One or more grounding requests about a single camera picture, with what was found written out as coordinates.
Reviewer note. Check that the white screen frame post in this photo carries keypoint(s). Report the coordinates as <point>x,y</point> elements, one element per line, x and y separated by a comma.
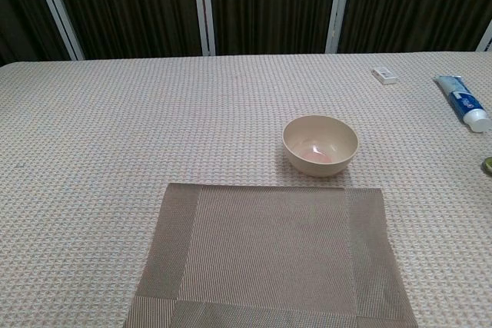
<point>338,5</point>
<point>203,5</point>
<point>486,38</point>
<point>57,9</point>

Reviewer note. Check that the blue white toothpaste tube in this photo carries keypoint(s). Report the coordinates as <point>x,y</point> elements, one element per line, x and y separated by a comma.
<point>461,99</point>

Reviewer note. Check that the pink bowl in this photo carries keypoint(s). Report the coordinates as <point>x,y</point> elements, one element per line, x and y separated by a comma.
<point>307,140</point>

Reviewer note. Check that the brown woven placemat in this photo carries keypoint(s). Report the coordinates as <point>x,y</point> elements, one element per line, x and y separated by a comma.
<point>269,251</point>

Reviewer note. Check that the olive correction tape dispenser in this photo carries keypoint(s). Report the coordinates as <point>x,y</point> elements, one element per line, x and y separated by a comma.
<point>487,163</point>

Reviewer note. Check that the beige woven tablecloth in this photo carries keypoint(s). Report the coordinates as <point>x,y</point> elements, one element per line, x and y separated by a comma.
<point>115,132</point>

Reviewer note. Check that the small white box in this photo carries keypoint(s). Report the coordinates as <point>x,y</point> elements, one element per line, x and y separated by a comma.
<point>384,75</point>

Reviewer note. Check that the dark curtain panel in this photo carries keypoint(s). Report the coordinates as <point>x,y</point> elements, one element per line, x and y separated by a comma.
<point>19,5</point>
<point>415,1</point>
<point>130,5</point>
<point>269,5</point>

